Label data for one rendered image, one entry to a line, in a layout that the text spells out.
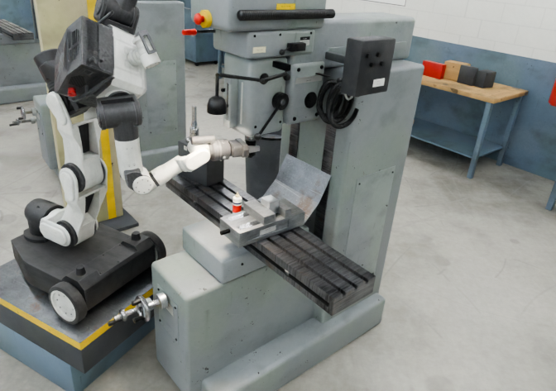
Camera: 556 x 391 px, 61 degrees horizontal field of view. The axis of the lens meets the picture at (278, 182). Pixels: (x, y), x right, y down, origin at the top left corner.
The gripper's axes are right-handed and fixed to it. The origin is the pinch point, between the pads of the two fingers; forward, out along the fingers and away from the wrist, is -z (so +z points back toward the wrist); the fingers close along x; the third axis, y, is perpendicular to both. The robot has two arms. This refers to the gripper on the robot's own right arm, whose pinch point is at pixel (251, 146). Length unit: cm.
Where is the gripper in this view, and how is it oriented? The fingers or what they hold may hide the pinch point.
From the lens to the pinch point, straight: 203.2
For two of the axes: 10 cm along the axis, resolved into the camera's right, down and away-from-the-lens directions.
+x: -4.2, -4.2, 8.0
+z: -9.0, 1.2, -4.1
